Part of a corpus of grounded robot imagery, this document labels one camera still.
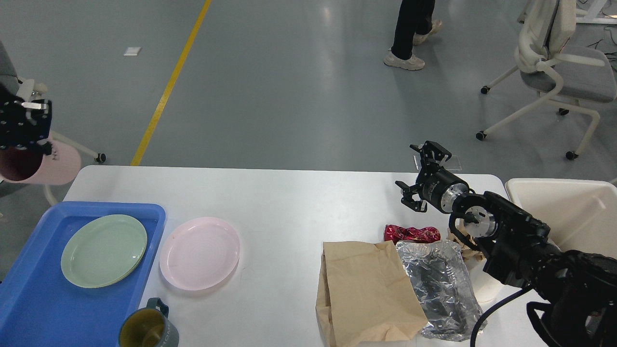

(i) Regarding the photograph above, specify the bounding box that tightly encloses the light green plate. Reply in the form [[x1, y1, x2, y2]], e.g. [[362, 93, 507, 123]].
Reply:
[[60, 214, 148, 289]]

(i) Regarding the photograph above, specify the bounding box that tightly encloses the brown paper bag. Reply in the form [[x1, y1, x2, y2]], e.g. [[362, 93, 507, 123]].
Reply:
[[315, 241, 428, 347]]

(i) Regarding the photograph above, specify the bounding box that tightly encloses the white grey office chair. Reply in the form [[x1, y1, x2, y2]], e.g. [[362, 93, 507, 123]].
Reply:
[[476, 0, 616, 160]]

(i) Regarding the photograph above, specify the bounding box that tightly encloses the crushed red can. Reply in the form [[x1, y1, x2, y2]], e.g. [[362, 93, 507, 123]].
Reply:
[[383, 225, 441, 244]]

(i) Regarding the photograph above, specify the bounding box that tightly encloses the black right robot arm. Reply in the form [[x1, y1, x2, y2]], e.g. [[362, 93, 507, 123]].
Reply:
[[396, 141, 617, 347]]

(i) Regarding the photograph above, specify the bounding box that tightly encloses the white paper cup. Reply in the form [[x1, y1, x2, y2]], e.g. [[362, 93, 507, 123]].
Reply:
[[465, 258, 504, 305]]

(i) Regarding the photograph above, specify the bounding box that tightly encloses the person in black trousers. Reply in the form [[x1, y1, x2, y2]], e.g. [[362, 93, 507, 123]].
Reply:
[[383, 0, 443, 71]]

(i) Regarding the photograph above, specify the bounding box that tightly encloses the crumpled brown paper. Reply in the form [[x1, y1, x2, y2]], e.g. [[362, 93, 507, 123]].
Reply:
[[447, 227, 486, 262]]

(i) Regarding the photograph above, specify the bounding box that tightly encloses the white plastic bin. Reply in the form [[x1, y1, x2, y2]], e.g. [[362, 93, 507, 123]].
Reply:
[[506, 178, 617, 258]]

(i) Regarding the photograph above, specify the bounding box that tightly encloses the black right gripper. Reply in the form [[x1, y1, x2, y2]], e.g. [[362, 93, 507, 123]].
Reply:
[[395, 141, 470, 214]]

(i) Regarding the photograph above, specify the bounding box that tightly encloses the blue plastic tray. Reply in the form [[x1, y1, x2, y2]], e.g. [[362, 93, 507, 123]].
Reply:
[[0, 201, 166, 347]]

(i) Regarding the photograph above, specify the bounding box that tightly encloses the pink mug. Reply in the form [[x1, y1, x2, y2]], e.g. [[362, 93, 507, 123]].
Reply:
[[0, 138, 81, 185]]

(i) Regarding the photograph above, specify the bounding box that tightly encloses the grey chair at left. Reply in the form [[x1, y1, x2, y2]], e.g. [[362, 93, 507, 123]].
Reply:
[[0, 46, 106, 205]]

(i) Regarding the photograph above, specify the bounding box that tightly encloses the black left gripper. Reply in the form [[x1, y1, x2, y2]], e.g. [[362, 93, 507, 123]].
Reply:
[[0, 99, 53, 156]]

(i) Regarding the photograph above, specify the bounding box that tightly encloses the pink plate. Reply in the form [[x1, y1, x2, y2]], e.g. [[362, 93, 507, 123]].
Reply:
[[159, 217, 241, 291]]

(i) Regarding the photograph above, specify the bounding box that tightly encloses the crumpled aluminium foil tray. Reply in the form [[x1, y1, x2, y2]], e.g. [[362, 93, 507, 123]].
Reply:
[[395, 240, 483, 341]]

